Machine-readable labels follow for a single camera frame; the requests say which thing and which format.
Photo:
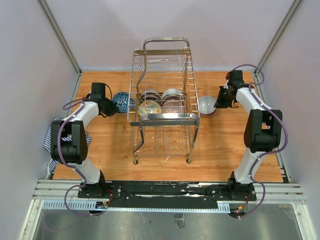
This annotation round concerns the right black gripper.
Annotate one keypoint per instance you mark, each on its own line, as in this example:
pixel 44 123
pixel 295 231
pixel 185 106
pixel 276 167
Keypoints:
pixel 219 103

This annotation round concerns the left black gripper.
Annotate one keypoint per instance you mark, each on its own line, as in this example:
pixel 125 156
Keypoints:
pixel 113 109

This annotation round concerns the blue triangle pattern bowl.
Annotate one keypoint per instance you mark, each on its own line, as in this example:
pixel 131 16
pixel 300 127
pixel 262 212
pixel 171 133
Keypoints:
pixel 123 101

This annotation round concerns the black dotted hexagon bowl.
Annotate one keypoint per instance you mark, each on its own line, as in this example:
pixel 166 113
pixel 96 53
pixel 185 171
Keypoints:
pixel 206 104

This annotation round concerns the yellow rim leaf bowl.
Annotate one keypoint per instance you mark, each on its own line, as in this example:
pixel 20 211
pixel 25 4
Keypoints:
pixel 149 107

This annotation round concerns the red ikat pattern bowl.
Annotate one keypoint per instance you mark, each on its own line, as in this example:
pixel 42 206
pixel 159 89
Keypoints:
pixel 172 106

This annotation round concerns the black floral red bowl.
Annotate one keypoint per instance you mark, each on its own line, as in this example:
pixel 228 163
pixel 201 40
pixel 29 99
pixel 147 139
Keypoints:
pixel 207 115

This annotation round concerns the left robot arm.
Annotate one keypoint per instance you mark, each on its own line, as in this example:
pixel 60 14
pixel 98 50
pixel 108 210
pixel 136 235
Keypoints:
pixel 74 154

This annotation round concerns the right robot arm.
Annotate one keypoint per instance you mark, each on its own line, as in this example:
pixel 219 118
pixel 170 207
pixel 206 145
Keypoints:
pixel 262 133

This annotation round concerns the black leaf coral bowl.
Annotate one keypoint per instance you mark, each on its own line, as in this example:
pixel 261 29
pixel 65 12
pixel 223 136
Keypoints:
pixel 150 97

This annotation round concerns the brown diamond pattern bowl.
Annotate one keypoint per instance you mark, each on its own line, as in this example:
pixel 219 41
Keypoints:
pixel 150 91

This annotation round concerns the plain white bowl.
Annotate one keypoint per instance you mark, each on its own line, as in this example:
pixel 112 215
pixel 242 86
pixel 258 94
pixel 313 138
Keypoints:
pixel 171 91

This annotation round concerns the red geometric pattern bowl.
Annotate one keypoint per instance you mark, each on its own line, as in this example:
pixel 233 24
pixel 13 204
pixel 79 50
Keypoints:
pixel 177 97

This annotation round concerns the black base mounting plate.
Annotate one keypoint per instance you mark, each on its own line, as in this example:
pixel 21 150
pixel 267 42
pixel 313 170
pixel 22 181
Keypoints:
pixel 165 191

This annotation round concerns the silver wire dish rack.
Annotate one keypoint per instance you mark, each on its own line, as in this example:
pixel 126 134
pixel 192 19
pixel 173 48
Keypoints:
pixel 163 63

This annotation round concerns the aluminium frame rail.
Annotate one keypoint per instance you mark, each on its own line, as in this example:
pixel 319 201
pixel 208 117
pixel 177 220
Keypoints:
pixel 59 35

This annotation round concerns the grey slotted cable duct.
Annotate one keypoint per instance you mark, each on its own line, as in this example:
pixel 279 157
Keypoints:
pixel 131 205

